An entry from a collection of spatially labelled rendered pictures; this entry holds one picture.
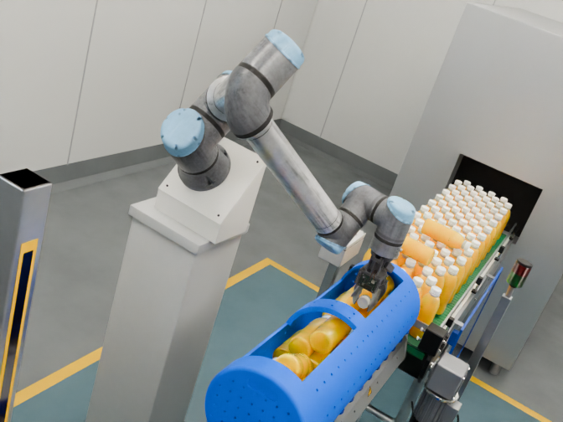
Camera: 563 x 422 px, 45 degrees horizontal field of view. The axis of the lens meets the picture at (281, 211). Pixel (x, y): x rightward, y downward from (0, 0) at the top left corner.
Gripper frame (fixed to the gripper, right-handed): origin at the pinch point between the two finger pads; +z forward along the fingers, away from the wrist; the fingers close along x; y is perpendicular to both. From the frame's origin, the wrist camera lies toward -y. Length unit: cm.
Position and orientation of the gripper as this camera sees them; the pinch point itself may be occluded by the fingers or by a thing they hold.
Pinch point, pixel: (363, 303)
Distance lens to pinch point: 218.5
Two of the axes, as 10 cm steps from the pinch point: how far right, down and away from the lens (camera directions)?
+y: -4.8, 2.3, -8.5
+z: -2.9, 8.7, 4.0
